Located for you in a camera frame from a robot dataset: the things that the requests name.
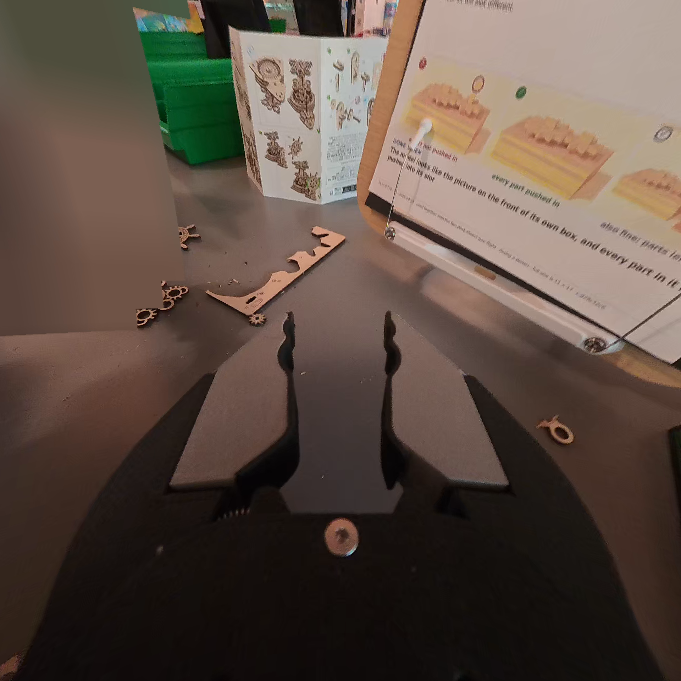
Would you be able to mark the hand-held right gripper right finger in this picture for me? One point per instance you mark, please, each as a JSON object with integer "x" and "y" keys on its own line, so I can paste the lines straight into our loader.
{"x": 447, "y": 425}

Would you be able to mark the wooden ship wheel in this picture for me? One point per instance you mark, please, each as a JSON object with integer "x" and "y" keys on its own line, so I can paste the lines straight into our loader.
{"x": 186, "y": 234}

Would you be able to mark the folded instruction leaflet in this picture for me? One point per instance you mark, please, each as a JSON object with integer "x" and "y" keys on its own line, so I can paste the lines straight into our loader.
{"x": 330, "y": 106}

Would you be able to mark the printed instruction sheets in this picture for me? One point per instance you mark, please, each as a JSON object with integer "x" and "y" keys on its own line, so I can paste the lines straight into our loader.
{"x": 532, "y": 53}

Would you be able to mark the jagged wooden sheet strip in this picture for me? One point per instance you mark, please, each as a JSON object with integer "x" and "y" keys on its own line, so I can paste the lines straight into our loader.
{"x": 276, "y": 282}

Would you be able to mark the green plastic bin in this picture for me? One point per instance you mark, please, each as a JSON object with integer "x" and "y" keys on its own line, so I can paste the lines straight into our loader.
{"x": 202, "y": 117}
{"x": 170, "y": 45}

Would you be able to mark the wooden gear model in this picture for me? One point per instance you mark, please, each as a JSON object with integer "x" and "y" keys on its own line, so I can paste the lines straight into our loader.
{"x": 164, "y": 303}

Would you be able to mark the small wooden gear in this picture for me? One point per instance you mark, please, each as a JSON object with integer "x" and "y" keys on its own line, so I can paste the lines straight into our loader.
{"x": 257, "y": 319}

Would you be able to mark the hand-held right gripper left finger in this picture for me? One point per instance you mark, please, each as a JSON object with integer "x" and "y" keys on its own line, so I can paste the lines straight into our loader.
{"x": 234, "y": 425}

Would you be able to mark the small curly wooden offcut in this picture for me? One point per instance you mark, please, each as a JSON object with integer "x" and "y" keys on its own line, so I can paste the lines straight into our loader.
{"x": 552, "y": 426}

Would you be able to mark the colourful picture book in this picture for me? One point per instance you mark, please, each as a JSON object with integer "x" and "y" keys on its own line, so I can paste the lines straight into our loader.
{"x": 165, "y": 22}

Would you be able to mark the instruction sheet on wooden stand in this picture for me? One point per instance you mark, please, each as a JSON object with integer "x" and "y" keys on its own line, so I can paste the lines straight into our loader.
{"x": 375, "y": 133}

